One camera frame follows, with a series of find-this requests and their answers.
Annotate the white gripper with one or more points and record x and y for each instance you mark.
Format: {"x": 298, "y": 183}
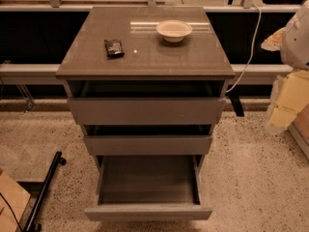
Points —
{"x": 295, "y": 45}

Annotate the grey bottom drawer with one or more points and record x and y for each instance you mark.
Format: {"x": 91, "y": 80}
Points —
{"x": 148, "y": 188}

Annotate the grey drawer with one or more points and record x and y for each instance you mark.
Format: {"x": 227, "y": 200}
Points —
{"x": 148, "y": 188}
{"x": 146, "y": 111}
{"x": 148, "y": 140}

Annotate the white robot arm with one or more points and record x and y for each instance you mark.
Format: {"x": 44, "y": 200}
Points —
{"x": 292, "y": 41}

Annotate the grey drawer cabinet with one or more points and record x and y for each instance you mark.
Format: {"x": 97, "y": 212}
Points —
{"x": 196, "y": 67}

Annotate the grey middle drawer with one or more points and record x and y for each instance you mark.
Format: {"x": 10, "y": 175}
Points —
{"x": 148, "y": 140}

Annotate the grey top drawer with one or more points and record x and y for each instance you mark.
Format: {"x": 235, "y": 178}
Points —
{"x": 146, "y": 111}

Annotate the right cardboard box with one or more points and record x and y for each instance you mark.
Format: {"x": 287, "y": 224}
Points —
{"x": 300, "y": 130}

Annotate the cardboard box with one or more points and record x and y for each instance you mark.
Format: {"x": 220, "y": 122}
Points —
{"x": 13, "y": 203}
{"x": 300, "y": 130}

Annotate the white paper bowl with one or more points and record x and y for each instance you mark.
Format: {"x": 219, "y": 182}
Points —
{"x": 173, "y": 31}

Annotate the black snack packet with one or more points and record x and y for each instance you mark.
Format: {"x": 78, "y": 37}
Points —
{"x": 114, "y": 48}

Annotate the black metal stand leg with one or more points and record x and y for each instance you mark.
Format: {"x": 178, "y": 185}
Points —
{"x": 30, "y": 225}

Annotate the left cardboard box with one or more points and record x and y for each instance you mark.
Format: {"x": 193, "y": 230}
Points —
{"x": 13, "y": 203}

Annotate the black bracket behind cabinet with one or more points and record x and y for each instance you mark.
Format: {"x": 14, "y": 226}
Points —
{"x": 235, "y": 101}

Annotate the metal railing frame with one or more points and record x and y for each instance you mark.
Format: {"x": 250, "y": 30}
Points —
{"x": 29, "y": 71}

